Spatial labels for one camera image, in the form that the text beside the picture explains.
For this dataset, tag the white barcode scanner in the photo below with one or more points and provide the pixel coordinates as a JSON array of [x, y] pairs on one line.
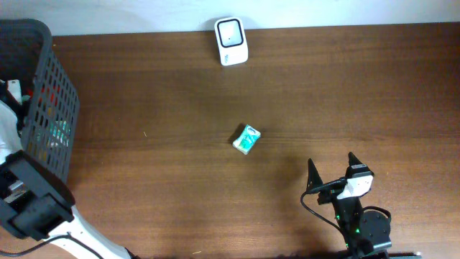
[[231, 40]]

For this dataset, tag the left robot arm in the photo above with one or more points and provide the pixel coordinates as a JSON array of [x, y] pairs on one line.
[[37, 204]]

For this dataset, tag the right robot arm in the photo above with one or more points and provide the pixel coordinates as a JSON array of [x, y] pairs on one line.
[[365, 230]]

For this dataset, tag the green tissue pack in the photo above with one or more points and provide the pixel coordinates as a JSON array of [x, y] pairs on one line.
[[247, 139]]

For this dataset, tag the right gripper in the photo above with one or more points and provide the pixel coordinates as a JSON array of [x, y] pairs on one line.
[[314, 178]]

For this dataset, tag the grey plastic basket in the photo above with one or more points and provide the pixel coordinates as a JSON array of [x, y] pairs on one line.
[[52, 110]]

